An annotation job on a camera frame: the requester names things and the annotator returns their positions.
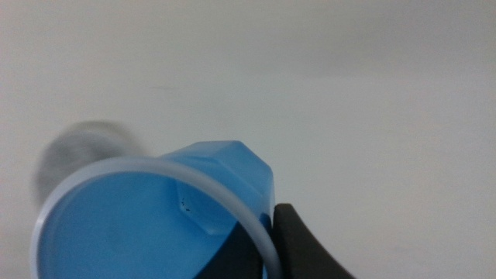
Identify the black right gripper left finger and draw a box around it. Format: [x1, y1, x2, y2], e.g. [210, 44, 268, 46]
[192, 223, 265, 279]

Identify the blue plastic cup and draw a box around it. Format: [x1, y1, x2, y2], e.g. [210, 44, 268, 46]
[29, 139, 283, 279]

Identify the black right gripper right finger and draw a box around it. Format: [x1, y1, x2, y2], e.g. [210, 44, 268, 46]
[272, 202, 357, 279]

